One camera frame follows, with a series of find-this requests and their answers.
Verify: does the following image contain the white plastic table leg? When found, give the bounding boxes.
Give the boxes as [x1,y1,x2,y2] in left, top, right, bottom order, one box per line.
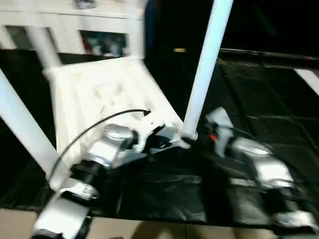
[128,0,148,62]
[0,68,72,190]
[179,0,234,149]
[26,26,63,73]

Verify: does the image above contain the black mat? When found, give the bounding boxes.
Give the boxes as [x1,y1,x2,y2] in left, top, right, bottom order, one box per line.
[0,48,319,229]

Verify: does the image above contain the white flat board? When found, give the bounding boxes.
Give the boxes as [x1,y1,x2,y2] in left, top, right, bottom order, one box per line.
[294,68,319,97]

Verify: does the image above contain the black box gold label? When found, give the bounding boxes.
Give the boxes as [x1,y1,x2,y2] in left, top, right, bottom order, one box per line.
[144,0,208,65]

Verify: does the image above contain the white cabinet glass doors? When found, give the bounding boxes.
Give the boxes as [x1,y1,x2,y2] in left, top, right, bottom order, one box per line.
[0,9,145,58]

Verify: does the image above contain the speckled ornament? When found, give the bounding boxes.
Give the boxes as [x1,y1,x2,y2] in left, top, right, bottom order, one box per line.
[74,0,97,9]

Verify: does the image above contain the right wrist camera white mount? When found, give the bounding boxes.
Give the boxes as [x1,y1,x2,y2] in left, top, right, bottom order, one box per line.
[205,107,235,157]

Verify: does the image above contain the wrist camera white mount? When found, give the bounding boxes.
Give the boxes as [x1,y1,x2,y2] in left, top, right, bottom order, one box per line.
[136,109,166,152]
[205,107,235,157]

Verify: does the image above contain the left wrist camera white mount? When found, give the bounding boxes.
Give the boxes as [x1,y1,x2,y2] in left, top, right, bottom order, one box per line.
[136,109,166,152]

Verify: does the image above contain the black left camera cable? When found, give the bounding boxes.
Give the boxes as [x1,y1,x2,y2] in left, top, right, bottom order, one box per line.
[48,109,152,180]

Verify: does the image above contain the silver metal rail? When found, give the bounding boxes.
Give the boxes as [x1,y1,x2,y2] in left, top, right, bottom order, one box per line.
[219,48,319,63]

